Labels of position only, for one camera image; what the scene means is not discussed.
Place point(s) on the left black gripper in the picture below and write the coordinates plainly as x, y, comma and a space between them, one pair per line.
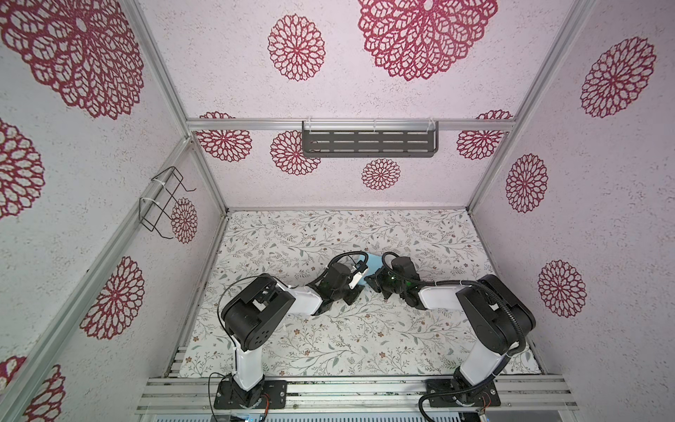
354, 292

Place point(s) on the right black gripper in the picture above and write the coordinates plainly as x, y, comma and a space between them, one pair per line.
375, 280

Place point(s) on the light blue square paper sheet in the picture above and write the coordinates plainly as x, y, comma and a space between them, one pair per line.
373, 265

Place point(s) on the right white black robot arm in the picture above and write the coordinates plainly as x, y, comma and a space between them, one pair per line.
500, 321

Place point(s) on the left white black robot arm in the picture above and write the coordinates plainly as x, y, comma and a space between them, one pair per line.
252, 316

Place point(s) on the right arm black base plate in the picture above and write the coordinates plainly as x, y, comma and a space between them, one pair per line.
448, 392

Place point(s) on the dark grey slotted wall shelf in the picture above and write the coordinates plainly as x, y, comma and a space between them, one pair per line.
374, 143

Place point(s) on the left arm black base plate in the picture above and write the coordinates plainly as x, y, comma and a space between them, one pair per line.
258, 394

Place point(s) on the aluminium front rail frame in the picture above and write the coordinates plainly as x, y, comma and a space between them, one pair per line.
350, 394

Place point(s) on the black wire wall rack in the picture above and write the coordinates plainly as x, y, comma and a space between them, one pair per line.
171, 212

